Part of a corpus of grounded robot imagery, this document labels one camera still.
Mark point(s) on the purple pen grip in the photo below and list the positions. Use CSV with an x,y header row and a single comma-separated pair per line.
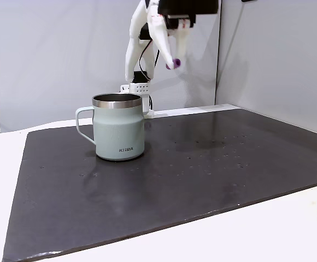
x,y
176,63

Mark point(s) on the pale green steel mug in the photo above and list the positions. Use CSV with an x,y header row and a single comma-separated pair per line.
x,y
118,131

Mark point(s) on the black rubber mat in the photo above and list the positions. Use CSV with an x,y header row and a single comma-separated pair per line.
x,y
175,177

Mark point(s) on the black camera box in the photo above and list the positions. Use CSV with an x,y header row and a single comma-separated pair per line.
x,y
188,6

